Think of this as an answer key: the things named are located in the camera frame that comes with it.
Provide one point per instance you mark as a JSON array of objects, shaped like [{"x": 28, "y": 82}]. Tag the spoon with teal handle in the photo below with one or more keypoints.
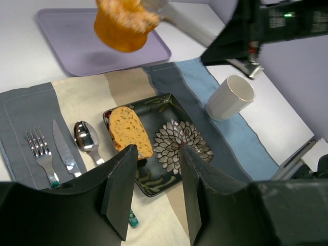
[{"x": 87, "y": 140}]

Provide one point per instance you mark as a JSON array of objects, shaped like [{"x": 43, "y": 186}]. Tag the black floral square plate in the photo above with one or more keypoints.
[{"x": 168, "y": 126}]

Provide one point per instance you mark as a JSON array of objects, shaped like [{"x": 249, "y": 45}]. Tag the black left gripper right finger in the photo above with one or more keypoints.
[{"x": 223, "y": 211}]

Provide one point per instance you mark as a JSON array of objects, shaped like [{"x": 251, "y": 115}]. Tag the silver metal tongs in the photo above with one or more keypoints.
[{"x": 192, "y": 23}]

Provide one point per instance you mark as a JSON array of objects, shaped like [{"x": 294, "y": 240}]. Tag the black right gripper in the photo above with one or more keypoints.
[{"x": 254, "y": 24}]

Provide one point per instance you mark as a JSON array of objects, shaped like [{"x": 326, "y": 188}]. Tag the knife with teal handle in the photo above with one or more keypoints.
[{"x": 64, "y": 151}]

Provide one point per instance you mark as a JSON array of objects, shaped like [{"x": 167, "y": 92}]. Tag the yellow bread slice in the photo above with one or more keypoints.
[{"x": 126, "y": 129}]

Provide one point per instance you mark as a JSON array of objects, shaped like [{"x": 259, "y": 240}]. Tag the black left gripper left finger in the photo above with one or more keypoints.
[{"x": 92, "y": 209}]

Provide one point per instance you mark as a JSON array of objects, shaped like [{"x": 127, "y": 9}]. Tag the white ceramic mug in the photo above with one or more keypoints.
[{"x": 234, "y": 94}]

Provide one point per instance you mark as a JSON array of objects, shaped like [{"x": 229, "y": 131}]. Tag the lavender plastic tray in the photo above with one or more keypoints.
[{"x": 70, "y": 34}]

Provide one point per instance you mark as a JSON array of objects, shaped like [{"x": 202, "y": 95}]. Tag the fork with teal handle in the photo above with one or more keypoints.
[{"x": 42, "y": 154}]

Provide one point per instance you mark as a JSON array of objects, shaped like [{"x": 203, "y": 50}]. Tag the striped cloth placemat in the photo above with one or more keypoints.
[{"x": 159, "y": 220}]

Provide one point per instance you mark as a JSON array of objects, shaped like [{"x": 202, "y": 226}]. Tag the round orange bundt cake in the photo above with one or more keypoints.
[{"x": 124, "y": 25}]

